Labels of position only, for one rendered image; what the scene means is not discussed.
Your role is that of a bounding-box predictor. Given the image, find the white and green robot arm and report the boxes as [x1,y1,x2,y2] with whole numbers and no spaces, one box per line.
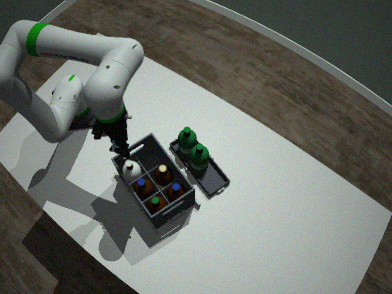
[0,20,144,143]

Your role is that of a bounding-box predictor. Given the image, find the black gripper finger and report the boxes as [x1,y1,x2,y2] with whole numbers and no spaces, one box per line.
[123,130,130,156]
[109,135,130,158]

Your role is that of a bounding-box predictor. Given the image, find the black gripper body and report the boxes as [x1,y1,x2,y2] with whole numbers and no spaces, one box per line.
[104,122,127,144]

